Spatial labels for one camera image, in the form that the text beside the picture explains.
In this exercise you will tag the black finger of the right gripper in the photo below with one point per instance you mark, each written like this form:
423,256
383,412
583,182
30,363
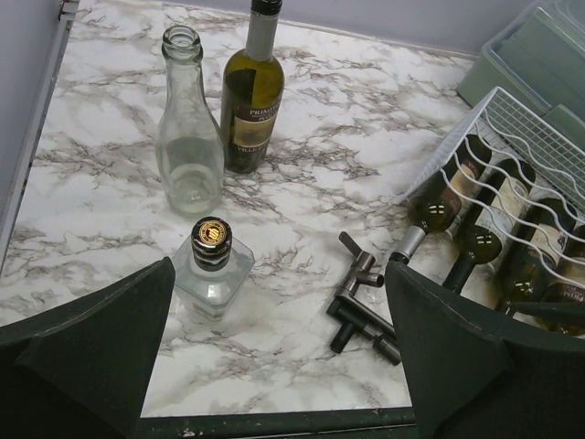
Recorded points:
550,311

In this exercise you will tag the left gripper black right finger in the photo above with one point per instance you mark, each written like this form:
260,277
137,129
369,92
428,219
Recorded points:
474,373

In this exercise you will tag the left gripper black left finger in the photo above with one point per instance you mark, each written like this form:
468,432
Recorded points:
82,369

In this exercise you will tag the green wine bottle silver neck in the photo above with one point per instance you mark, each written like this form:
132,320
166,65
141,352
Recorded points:
560,291

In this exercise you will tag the green wine bottle black neck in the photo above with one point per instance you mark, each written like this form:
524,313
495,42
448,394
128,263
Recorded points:
528,265

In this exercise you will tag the green wine bottle front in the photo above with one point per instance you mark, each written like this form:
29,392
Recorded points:
483,231

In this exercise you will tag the clear bottle gold cap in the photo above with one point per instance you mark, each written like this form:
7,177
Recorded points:
211,265

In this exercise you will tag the brown wine bottle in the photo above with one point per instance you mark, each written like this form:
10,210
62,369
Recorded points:
436,205

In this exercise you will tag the clear glass bottle tall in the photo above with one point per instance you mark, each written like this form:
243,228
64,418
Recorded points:
188,146

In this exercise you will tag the green wine bottle back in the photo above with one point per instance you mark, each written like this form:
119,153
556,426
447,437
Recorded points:
253,84

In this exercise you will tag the green plastic toolbox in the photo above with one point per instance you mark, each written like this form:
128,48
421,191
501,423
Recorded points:
538,58

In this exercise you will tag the white wire wine rack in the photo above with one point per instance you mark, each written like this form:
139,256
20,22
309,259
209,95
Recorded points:
510,129

